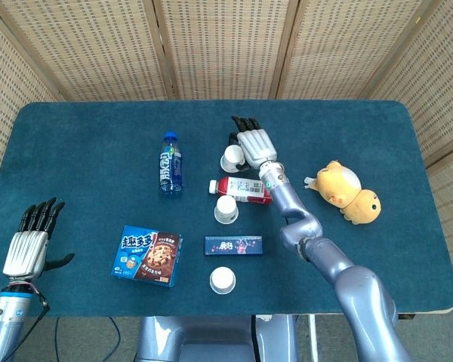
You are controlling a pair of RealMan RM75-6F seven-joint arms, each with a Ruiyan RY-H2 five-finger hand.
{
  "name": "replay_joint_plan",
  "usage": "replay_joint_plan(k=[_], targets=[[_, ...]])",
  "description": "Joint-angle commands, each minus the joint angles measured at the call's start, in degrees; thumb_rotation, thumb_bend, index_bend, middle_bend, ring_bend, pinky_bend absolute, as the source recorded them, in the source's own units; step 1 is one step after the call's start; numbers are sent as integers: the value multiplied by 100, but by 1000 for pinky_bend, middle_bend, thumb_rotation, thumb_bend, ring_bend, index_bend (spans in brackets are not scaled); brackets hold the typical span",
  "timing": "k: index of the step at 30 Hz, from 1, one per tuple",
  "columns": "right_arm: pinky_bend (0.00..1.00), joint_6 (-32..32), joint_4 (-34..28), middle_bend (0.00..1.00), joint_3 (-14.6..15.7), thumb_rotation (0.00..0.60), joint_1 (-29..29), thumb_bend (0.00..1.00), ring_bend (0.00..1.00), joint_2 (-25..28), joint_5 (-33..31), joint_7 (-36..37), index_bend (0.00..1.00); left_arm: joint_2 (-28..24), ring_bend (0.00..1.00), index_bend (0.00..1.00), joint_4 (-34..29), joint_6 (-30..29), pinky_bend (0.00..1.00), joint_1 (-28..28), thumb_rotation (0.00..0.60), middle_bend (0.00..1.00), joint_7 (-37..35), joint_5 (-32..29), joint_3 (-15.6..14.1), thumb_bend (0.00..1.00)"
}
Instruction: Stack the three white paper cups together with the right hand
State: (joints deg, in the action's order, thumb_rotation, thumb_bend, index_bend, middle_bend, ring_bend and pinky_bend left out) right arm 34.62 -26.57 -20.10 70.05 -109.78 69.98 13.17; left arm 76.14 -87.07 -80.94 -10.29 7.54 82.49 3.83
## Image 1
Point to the white paper cup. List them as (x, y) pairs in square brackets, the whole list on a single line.
[(222, 280), (225, 209), (231, 156)]

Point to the yellow plush toy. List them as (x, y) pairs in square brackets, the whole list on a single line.
[(347, 188)]

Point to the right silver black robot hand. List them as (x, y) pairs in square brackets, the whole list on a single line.
[(256, 145)]

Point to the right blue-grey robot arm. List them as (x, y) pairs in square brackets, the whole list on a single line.
[(355, 286)]

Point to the blue chocolate cookie box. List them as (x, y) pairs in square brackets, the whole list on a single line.
[(143, 256)]

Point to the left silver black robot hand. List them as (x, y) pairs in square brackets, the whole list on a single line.
[(24, 256)]

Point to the dark blue long box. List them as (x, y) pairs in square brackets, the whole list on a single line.
[(230, 246)]

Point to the white table leg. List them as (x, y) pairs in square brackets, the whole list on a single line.
[(312, 335)]

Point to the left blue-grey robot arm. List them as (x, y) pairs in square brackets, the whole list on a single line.
[(7, 320)]

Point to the teal felt table mat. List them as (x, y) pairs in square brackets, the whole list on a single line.
[(79, 151)]

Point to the blue sports drink bottle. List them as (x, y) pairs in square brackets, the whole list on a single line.
[(170, 169)]

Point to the blue-grey robot torso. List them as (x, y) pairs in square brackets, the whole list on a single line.
[(196, 339)]

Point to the red drink bottle white label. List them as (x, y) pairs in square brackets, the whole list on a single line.
[(234, 186)]

